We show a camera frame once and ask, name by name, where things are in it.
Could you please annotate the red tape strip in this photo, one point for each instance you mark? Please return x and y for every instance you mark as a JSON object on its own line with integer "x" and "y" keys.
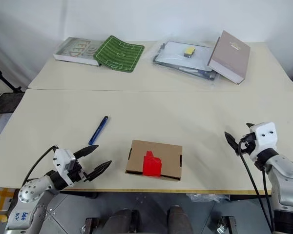
{"x": 151, "y": 165}

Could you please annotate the black tripod stand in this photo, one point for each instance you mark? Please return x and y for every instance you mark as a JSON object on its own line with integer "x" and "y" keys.
{"x": 3, "y": 80}

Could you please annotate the dark rounded shape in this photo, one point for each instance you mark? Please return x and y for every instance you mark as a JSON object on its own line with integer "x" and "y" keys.
{"x": 179, "y": 220}
{"x": 119, "y": 221}

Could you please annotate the thick grey FEED book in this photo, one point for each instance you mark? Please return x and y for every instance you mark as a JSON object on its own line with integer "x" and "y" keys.
{"x": 73, "y": 50}

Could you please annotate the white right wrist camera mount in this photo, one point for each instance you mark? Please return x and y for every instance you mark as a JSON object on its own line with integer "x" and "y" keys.
{"x": 265, "y": 139}

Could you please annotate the grey flat board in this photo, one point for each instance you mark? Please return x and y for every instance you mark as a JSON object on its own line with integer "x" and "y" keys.
{"x": 173, "y": 54}

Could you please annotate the crumpled clear plastic film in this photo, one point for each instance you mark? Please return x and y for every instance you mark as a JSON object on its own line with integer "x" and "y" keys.
{"x": 205, "y": 197}

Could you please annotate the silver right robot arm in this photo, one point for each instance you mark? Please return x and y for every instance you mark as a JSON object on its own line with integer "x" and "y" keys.
{"x": 283, "y": 175}

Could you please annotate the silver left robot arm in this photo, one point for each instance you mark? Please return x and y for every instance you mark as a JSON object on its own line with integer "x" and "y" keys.
{"x": 29, "y": 192}

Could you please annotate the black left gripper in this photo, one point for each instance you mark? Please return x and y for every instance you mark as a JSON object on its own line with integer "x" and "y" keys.
{"x": 77, "y": 173}

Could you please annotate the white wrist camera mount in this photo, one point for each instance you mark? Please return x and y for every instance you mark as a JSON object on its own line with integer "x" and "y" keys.
{"x": 265, "y": 139}
{"x": 62, "y": 161}

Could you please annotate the green soccer field mat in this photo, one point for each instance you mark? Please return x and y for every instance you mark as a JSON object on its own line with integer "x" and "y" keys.
{"x": 118, "y": 53}

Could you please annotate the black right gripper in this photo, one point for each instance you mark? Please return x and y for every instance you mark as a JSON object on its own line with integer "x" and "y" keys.
{"x": 249, "y": 143}

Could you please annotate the cardboard with yellow tape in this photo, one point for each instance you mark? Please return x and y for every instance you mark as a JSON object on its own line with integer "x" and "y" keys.
{"x": 0, "y": 202}

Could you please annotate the yellow black eraser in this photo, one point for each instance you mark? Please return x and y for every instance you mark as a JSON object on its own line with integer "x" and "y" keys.
{"x": 189, "y": 50}

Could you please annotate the thick brown hardcover book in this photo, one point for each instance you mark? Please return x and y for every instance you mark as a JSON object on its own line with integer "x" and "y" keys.
{"x": 230, "y": 54}

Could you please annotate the brown cardboard box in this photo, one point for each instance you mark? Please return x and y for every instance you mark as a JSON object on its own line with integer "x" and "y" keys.
{"x": 136, "y": 158}

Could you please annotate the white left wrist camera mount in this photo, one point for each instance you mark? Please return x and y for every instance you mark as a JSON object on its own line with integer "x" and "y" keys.
{"x": 62, "y": 161}

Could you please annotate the clear plastic bag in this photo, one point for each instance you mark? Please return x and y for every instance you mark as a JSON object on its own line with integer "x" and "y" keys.
{"x": 161, "y": 63}

